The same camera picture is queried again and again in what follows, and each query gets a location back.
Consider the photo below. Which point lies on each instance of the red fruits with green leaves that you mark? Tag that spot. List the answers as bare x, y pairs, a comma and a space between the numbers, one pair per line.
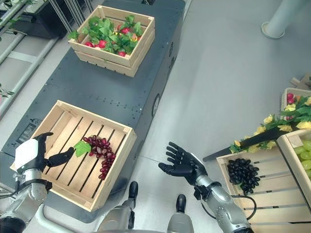
110, 36

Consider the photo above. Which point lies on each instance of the pale crate with red fruit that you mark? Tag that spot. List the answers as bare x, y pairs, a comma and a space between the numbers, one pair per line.
291, 97

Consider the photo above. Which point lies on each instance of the black box unit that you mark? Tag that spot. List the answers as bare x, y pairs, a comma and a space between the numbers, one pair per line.
41, 21

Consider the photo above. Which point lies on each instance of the silver robot left leg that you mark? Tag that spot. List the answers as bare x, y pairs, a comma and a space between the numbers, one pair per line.
122, 213

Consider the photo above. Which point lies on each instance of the black grape bunch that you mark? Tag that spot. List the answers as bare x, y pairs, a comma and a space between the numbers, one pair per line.
243, 173

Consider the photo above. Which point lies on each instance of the wooden crate with black grapes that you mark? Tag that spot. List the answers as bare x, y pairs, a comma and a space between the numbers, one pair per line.
267, 194

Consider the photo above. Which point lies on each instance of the wooden crate with green grapes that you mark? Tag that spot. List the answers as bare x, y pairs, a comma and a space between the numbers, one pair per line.
295, 150

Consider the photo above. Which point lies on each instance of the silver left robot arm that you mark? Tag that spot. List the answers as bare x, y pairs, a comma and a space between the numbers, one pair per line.
23, 194

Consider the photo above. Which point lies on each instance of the grey round pillar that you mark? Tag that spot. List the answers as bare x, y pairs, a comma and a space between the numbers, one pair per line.
279, 20

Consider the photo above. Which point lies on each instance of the yellow flower garland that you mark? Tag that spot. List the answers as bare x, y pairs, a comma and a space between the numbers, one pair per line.
281, 126

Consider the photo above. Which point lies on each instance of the green grape bunch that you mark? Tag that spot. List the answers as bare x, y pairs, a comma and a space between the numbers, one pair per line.
305, 155

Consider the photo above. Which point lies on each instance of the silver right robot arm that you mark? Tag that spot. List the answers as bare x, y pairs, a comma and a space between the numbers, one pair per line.
222, 204

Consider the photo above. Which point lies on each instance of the wooden crate with leafy fruit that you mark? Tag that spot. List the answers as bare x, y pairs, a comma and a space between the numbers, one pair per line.
114, 52

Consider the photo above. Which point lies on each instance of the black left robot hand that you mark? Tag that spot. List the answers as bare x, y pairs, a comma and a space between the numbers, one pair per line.
40, 145

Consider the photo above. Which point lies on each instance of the silver robot right leg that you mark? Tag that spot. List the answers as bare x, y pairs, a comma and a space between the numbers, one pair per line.
179, 213

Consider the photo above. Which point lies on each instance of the black slanted bar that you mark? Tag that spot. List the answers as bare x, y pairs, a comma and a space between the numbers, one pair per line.
245, 142

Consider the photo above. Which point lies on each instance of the silver robot leg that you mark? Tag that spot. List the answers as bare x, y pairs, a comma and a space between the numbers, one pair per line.
122, 213
179, 213

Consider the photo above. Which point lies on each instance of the wooden crate with red grapes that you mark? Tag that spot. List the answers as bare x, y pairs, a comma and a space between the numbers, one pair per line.
80, 155

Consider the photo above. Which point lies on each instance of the red grape bunch with leaf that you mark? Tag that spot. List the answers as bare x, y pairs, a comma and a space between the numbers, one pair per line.
100, 151

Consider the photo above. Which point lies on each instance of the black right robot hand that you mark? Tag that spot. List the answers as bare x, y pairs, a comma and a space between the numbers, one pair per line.
182, 163

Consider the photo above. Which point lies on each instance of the grey metal rack frame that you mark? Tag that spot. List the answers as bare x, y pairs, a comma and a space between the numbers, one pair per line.
24, 55

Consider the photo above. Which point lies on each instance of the dark grey metal platform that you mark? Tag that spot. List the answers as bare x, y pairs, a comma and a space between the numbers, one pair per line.
97, 92

